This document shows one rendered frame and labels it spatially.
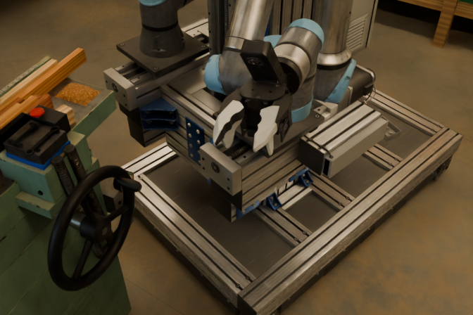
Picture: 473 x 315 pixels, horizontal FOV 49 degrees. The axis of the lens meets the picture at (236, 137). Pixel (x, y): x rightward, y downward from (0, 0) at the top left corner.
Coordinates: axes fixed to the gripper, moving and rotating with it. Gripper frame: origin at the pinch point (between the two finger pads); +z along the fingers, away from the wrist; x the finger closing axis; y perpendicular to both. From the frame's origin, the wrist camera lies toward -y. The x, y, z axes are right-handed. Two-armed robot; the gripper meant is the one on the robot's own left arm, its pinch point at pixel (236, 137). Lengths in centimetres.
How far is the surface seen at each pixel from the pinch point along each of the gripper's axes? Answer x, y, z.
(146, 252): 76, 114, -51
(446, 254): -35, 130, -96
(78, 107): 60, 26, -31
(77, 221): 45, 35, -4
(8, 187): 58, 26, -2
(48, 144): 48, 17, -8
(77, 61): 71, 22, -47
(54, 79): 71, 22, -37
